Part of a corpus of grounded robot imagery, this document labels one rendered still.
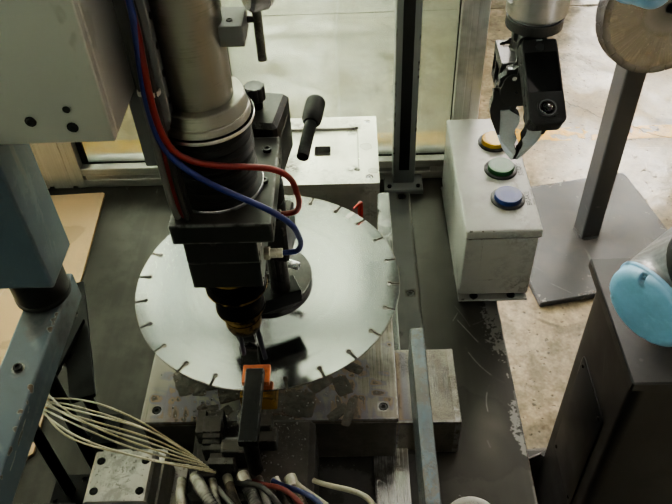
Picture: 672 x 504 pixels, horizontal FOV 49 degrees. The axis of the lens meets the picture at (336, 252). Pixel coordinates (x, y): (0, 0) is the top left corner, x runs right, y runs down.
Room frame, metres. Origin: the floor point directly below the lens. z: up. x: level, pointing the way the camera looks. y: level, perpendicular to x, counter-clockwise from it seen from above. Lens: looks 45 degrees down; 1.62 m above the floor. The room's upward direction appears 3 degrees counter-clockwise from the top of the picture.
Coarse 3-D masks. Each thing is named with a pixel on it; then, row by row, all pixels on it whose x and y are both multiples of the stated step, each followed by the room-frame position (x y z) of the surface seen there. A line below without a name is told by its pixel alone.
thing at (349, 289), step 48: (336, 240) 0.70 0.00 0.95; (384, 240) 0.69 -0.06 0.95; (144, 288) 0.63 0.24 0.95; (192, 288) 0.62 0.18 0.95; (336, 288) 0.61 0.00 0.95; (384, 288) 0.61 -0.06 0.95; (144, 336) 0.55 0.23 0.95; (192, 336) 0.55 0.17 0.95; (288, 336) 0.54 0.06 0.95; (336, 336) 0.54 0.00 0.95; (240, 384) 0.48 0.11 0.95; (288, 384) 0.47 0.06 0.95
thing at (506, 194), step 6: (504, 186) 0.84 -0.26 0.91; (510, 186) 0.84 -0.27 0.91; (498, 192) 0.83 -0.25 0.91; (504, 192) 0.83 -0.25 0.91; (510, 192) 0.82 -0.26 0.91; (516, 192) 0.82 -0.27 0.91; (498, 198) 0.81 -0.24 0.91; (504, 198) 0.81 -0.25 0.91; (510, 198) 0.81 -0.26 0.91; (516, 198) 0.81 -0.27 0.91; (504, 204) 0.80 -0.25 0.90; (510, 204) 0.80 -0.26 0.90; (516, 204) 0.80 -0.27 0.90
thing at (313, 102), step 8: (312, 96) 0.62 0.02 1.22; (320, 96) 0.62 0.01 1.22; (312, 104) 0.61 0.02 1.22; (320, 104) 0.61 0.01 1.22; (304, 112) 0.60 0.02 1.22; (312, 112) 0.60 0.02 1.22; (320, 112) 0.60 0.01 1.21; (304, 120) 0.60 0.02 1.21; (312, 120) 0.59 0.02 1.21; (320, 120) 0.60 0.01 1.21; (304, 128) 0.58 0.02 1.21; (312, 128) 0.58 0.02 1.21; (304, 136) 0.57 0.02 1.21; (312, 136) 0.57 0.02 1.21; (304, 144) 0.56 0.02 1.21; (304, 152) 0.55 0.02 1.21; (304, 160) 0.55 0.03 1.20
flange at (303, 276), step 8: (296, 256) 0.66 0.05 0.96; (304, 256) 0.66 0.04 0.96; (304, 264) 0.65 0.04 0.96; (296, 272) 0.63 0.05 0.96; (304, 272) 0.63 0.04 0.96; (296, 280) 0.62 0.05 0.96; (304, 280) 0.62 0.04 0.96; (304, 288) 0.61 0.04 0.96; (304, 296) 0.60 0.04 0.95; (272, 312) 0.58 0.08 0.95
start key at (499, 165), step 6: (492, 162) 0.90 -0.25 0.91; (498, 162) 0.90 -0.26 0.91; (504, 162) 0.90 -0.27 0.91; (510, 162) 0.90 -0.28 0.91; (492, 168) 0.88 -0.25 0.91; (498, 168) 0.88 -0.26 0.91; (504, 168) 0.88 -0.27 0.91; (510, 168) 0.88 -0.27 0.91; (498, 174) 0.87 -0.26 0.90; (504, 174) 0.87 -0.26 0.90; (510, 174) 0.88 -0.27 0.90
